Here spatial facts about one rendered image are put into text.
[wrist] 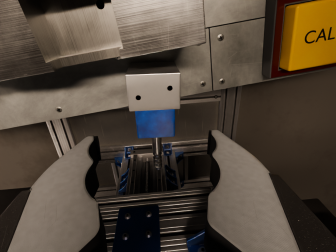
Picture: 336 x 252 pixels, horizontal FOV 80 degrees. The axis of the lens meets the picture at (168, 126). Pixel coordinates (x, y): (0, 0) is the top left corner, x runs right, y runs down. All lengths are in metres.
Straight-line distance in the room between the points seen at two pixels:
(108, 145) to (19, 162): 0.67
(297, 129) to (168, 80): 1.35
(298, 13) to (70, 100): 0.25
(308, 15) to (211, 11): 0.09
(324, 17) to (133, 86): 0.19
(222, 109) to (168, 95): 0.75
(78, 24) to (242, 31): 0.17
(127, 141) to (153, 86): 0.81
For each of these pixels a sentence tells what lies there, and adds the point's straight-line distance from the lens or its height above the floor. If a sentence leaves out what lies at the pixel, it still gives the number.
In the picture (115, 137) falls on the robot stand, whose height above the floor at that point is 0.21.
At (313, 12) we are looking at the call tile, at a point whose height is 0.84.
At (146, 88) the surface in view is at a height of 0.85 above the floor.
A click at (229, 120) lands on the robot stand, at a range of 0.97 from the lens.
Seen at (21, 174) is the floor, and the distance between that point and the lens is 1.59.
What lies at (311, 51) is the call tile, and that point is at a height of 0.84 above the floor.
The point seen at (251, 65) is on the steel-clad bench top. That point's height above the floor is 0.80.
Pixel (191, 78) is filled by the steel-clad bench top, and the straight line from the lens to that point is 0.25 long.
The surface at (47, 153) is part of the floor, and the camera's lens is 1.41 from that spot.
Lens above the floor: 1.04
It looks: 61 degrees down
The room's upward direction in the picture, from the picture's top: 171 degrees clockwise
